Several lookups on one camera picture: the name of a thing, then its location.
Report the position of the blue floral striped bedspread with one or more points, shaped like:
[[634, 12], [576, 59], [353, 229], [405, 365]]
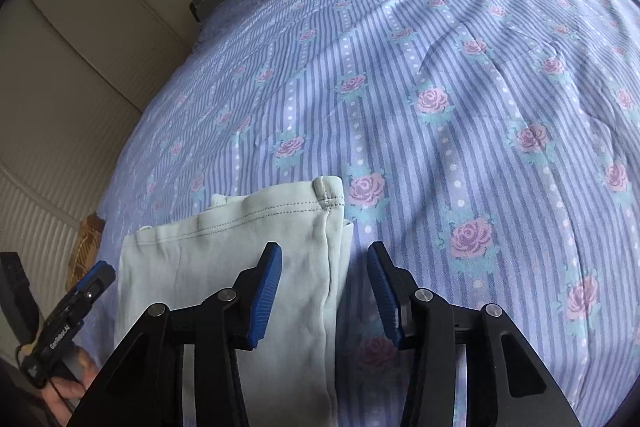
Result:
[[491, 145]]

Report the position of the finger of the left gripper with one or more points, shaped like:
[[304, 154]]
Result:
[[97, 281], [80, 286]]

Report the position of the cream louvered wardrobe doors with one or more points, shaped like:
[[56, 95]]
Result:
[[76, 76]]

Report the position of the pale green t-shirt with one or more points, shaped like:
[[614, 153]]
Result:
[[289, 379]]

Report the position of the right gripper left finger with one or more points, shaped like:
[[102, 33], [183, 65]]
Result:
[[255, 292]]

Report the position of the brown plaid folded garment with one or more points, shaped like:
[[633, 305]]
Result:
[[85, 249]]

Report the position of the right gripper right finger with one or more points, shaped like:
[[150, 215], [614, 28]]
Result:
[[392, 289]]

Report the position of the person's left hand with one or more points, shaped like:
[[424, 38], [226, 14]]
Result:
[[60, 391]]

